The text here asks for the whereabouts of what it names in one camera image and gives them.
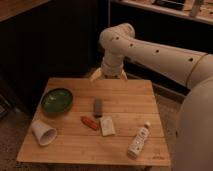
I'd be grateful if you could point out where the wooden table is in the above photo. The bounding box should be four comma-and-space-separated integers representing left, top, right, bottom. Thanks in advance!
17, 78, 171, 166

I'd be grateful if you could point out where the beige sponge block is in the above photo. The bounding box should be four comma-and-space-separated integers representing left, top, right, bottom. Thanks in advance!
100, 116, 115, 136

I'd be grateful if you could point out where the orange carrot toy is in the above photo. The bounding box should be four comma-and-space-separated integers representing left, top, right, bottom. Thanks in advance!
81, 116, 99, 130

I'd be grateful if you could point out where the dark wooden cabinet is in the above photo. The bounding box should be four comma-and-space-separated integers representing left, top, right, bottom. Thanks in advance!
0, 0, 107, 114

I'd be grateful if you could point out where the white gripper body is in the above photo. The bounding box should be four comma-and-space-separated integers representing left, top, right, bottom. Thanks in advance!
101, 59, 123, 77

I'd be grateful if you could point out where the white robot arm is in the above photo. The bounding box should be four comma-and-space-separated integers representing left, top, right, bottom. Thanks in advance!
91, 23, 213, 171

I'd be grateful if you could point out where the white ceramic cup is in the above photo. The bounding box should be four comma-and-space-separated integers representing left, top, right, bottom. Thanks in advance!
31, 120, 57, 146

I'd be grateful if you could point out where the white plastic bottle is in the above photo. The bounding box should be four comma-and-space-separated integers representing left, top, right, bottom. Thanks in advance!
127, 122, 151, 158

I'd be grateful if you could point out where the shelf with clutter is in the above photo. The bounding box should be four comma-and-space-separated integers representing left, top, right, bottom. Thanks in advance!
111, 0, 213, 25

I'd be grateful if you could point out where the grey rectangular block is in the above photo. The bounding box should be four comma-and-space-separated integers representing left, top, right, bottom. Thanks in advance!
93, 99, 102, 117

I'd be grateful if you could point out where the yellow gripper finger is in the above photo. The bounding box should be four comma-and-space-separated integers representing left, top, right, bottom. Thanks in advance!
90, 68, 103, 82
120, 70, 128, 80

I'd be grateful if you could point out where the green ceramic bowl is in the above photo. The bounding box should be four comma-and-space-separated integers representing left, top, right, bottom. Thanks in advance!
41, 88, 73, 114

